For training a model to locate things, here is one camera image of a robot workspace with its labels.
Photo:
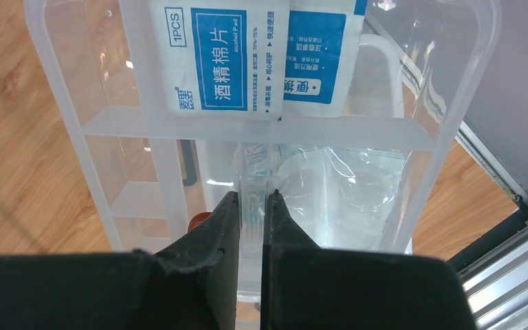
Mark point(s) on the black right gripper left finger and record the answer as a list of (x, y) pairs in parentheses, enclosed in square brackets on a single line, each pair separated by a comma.
[(190, 284)]

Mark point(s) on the clear compartment tray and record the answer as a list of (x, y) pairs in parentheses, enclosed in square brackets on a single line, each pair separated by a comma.
[(102, 62)]

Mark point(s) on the white plastic box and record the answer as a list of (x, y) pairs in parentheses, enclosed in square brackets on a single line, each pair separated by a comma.
[(373, 117)]

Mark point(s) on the blue square alcohol pad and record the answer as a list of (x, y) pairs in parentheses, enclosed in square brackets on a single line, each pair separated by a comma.
[(222, 58)]

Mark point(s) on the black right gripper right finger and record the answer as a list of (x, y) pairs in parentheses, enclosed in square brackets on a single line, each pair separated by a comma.
[(305, 286)]

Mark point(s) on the white gauze pad packet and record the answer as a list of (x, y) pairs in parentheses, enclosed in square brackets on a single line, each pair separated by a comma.
[(341, 197)]

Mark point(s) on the small blue white sachet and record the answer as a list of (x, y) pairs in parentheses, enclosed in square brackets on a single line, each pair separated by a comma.
[(322, 49)]

